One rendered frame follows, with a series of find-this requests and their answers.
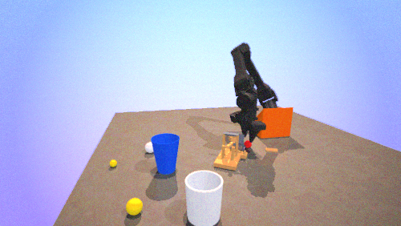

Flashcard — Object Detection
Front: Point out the blue cup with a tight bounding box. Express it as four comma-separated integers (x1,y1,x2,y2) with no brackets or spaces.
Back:
151,134,180,175

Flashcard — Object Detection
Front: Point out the red ball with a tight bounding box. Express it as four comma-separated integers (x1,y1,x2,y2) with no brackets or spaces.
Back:
245,141,252,148

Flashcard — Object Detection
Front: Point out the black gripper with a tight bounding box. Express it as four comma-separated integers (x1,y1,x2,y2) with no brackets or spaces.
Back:
238,106,266,143

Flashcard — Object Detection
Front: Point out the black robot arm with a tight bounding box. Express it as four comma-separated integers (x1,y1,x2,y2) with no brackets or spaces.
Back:
229,43,277,123

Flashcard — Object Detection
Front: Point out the white cup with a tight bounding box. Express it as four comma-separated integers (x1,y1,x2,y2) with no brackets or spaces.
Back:
185,171,223,226

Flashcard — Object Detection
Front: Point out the white ball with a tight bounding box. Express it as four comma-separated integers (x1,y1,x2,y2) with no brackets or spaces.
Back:
145,143,153,153

